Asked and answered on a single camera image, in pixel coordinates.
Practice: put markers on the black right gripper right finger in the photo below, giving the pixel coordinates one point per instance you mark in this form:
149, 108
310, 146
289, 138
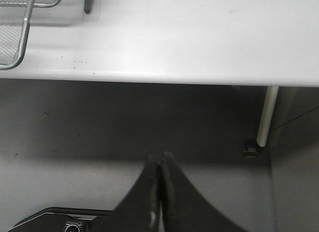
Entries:
184, 209

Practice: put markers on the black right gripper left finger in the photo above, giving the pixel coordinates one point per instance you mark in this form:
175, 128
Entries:
139, 211

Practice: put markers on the table leg caster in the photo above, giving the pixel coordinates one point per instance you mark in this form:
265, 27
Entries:
250, 148

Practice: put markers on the white table leg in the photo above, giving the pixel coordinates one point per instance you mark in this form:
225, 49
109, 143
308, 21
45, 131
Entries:
267, 114

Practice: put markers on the silver mesh rack frame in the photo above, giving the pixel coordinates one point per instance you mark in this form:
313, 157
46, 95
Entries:
88, 6

